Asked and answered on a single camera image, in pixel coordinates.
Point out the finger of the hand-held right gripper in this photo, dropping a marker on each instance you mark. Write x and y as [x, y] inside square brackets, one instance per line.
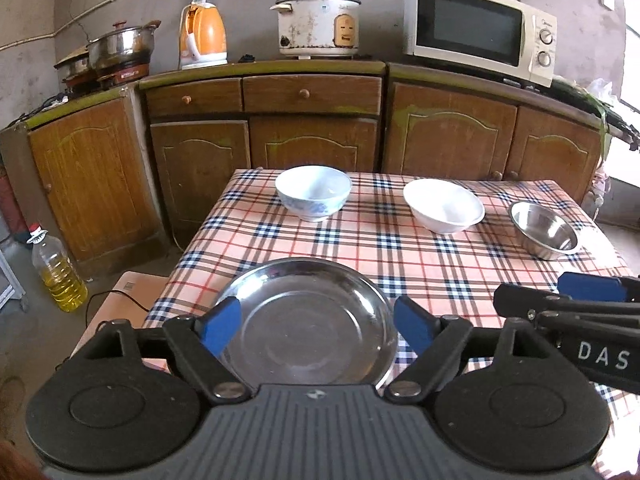
[595, 287]
[525, 300]

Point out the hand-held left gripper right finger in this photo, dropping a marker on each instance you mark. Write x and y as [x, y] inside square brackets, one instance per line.
[415, 325]

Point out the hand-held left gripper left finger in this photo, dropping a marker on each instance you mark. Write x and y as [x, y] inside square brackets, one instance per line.
[222, 325]

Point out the stainless steel bowl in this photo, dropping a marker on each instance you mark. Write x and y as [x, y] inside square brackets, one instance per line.
[545, 230]

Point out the plain white bowl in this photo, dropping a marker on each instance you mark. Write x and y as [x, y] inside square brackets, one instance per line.
[445, 210]

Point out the blue patterned white bowl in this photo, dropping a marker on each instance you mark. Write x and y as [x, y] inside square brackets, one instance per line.
[312, 200]

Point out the cardboard box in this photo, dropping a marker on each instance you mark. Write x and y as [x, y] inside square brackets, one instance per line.
[125, 305]

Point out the plaid tablecloth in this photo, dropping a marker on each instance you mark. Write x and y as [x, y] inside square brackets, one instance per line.
[350, 240]

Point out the pink hanging cloth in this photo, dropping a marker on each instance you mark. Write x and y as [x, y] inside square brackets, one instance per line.
[600, 180]

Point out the long green leaf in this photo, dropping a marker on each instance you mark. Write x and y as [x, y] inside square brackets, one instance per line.
[606, 135]

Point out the cooking oil bottle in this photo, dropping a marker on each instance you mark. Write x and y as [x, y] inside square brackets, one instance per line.
[60, 275]

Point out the black gas stove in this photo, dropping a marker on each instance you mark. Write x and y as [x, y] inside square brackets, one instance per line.
[590, 107]

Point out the wooden two-door cabinet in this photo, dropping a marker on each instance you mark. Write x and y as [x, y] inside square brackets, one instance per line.
[450, 135]

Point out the white plastic bag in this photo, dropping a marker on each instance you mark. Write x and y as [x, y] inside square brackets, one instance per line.
[600, 90]

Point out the wooden cabinet with drawers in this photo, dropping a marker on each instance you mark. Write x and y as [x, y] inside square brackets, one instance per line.
[310, 145]

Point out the wooden corner cabinet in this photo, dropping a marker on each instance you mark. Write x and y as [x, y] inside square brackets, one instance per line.
[85, 175]

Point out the bright window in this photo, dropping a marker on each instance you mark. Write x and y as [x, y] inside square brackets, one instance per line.
[631, 60]

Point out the red cylinder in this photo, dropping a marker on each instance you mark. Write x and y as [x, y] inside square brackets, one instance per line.
[10, 200]

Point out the reddish brown clothing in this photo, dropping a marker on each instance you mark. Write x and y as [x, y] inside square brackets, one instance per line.
[12, 465]

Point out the red induction cooker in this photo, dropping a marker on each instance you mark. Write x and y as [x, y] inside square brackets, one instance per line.
[125, 76]

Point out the cream microwave oven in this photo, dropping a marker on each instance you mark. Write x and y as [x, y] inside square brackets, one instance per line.
[475, 30]

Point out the orange electric kettle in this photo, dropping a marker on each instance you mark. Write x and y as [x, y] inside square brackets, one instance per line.
[207, 35]

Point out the small steel pot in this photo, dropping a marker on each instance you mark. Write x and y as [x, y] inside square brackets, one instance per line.
[75, 67]

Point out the steel pot with lid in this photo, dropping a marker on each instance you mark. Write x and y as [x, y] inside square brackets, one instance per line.
[120, 45]

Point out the white rice cooker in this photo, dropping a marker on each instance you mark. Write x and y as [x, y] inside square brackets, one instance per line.
[310, 25]

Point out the white metal frame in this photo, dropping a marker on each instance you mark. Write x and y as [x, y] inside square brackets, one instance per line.
[12, 280]

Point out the white wall switch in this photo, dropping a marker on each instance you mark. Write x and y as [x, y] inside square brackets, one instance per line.
[607, 0]

